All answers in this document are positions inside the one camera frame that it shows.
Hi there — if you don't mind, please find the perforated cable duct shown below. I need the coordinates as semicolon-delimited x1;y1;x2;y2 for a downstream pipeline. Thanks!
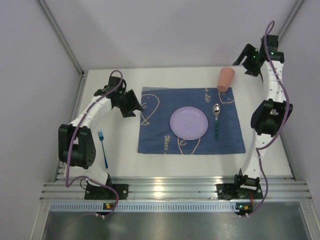
50;202;252;213

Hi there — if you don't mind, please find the aluminium frame rail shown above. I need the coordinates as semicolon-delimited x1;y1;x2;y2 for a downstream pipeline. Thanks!
40;176;312;202

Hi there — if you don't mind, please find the purple plastic plate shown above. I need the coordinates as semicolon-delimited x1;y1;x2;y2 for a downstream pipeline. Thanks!
169;106;209;141

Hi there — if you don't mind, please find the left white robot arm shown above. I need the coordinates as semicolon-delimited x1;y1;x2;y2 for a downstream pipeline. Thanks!
58;90;143;188

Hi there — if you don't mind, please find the spoon with green handle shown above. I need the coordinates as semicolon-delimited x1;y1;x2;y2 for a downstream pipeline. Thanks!
212;103;221;140

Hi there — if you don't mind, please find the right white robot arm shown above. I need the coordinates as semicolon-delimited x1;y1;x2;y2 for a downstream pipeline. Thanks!
233;44;293;180

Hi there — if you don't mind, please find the blue plastic fork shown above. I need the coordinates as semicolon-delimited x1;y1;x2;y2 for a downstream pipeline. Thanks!
97;130;109;169

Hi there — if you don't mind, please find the blue fish-print cloth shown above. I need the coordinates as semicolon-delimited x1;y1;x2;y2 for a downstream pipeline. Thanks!
138;86;246;155

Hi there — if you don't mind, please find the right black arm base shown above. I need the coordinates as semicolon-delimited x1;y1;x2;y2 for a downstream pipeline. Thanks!
216;169;263;201

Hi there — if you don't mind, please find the orange plastic cup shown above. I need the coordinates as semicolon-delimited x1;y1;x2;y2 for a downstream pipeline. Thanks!
217;67;236;93

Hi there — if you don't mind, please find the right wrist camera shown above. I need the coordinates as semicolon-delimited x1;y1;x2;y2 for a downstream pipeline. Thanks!
259;34;285;64

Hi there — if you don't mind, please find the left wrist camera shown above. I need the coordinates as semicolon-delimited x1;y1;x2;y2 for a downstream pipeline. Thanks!
107;76;127;92

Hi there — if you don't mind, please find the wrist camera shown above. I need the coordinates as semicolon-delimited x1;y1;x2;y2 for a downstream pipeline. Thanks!
259;34;285;64
107;76;127;92

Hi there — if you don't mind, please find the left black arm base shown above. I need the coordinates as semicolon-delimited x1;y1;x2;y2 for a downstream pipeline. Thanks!
79;179;129;200

